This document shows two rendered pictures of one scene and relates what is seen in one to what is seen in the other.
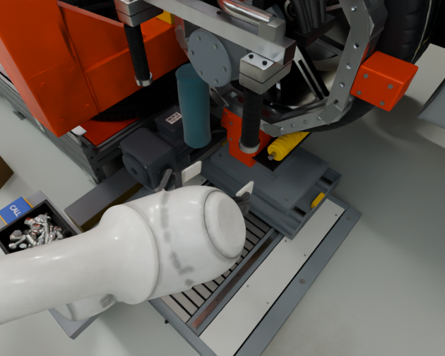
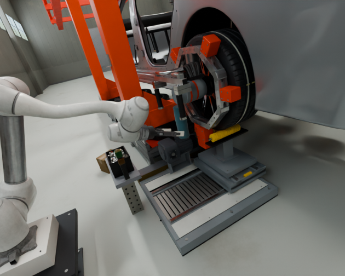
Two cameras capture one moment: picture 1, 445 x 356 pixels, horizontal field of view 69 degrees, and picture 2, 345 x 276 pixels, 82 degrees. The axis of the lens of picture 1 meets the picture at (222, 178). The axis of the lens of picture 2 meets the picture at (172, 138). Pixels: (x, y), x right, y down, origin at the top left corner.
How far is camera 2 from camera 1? 0.75 m
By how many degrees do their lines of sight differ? 34
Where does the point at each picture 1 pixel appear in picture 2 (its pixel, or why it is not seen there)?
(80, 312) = (112, 133)
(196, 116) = (179, 122)
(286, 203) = (226, 171)
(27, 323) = (108, 212)
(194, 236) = (132, 101)
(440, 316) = (326, 250)
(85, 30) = (149, 98)
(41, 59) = not seen: hidden behind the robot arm
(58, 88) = not seen: hidden behind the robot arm
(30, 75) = not seen: hidden behind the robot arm
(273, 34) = (179, 76)
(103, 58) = (155, 108)
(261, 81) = (177, 90)
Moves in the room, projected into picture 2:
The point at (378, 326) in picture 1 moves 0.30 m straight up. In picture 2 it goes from (277, 246) to (278, 208)
